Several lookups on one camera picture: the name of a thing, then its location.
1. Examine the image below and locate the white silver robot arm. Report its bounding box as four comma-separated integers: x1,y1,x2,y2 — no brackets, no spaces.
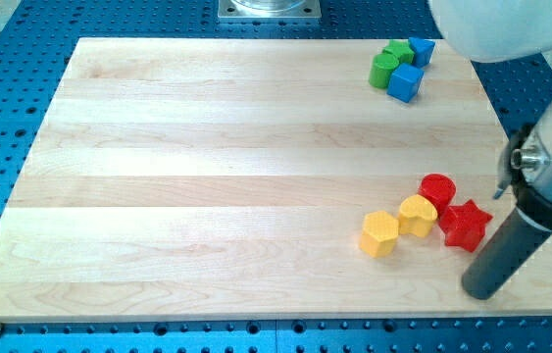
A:
429,0,552,300

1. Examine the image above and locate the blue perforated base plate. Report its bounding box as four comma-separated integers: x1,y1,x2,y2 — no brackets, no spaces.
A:
0,0,552,352

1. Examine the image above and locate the blue triangle block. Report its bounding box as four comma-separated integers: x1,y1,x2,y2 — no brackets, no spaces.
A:
408,37,436,69

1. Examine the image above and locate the light wooden board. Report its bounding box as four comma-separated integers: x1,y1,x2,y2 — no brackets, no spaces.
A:
0,38,552,323

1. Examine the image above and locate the yellow heart block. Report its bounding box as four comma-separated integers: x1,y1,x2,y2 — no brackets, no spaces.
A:
398,194,438,238

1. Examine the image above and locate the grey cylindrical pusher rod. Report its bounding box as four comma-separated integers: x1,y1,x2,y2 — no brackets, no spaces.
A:
461,208,552,300

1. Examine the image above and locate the blue cube block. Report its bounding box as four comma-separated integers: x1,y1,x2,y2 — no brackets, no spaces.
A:
387,64,425,103

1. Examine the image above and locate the yellow hexagon block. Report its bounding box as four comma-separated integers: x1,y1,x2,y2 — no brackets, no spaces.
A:
359,211,399,258

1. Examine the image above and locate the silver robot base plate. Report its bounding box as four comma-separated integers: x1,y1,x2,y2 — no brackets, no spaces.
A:
218,0,322,20

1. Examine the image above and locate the red cylinder block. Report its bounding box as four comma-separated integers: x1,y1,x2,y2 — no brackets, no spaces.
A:
418,174,457,216

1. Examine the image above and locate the red star block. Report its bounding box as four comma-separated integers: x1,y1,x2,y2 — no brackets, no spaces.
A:
438,199,493,253

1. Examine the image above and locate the green star block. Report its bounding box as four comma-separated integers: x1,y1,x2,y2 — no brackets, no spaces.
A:
382,39,415,64

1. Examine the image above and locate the green cylinder block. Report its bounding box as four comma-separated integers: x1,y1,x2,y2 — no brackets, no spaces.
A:
368,53,400,89

